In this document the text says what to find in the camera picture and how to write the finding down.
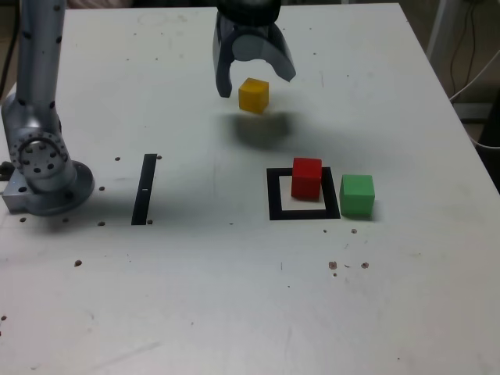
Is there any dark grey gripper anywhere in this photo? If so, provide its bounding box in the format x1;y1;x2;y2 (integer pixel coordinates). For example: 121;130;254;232
211;12;297;99

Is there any yellow cube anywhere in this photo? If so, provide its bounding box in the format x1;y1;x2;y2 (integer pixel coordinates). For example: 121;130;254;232
237;77;270;115

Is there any red cube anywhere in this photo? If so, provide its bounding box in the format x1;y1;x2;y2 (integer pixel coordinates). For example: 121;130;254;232
291;157;323;202

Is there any green cube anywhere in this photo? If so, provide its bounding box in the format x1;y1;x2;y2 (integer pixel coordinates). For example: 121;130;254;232
338;173;376;218

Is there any black tape square outline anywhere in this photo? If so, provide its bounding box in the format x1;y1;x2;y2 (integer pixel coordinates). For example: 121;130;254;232
266;166;341;222

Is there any black tape strip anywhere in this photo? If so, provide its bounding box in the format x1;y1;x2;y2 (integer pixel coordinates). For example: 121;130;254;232
130;153;158;227

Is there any white metal post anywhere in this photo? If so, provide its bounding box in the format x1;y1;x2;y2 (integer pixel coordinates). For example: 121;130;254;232
426;0;459;62

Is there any thin black hanging cable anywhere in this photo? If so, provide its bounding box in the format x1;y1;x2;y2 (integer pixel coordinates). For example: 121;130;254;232
449;0;477;97

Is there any white hanging cable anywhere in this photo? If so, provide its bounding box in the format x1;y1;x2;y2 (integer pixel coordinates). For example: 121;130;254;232
448;49;500;102

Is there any white floor cable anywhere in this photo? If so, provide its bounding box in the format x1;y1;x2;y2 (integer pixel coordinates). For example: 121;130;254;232
465;127;500;150

